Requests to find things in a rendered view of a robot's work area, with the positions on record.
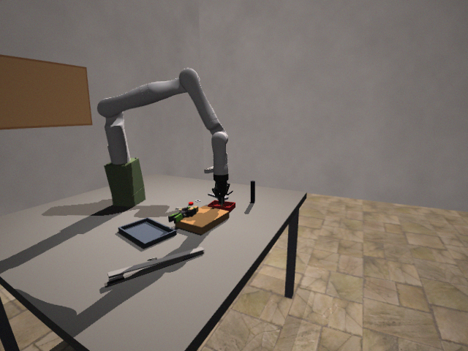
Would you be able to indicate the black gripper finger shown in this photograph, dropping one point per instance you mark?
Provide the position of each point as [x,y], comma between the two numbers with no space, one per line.
[226,187]
[217,193]

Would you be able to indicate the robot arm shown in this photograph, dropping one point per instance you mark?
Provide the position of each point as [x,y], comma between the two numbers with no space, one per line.
[154,92]

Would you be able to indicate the red rectangular tray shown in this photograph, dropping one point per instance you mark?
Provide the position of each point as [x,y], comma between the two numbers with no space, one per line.
[227,206]

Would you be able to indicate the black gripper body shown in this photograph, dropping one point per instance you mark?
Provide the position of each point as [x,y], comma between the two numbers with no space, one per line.
[220,179]

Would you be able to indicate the light brown wooden board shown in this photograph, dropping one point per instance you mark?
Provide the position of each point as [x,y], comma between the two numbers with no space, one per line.
[204,220]

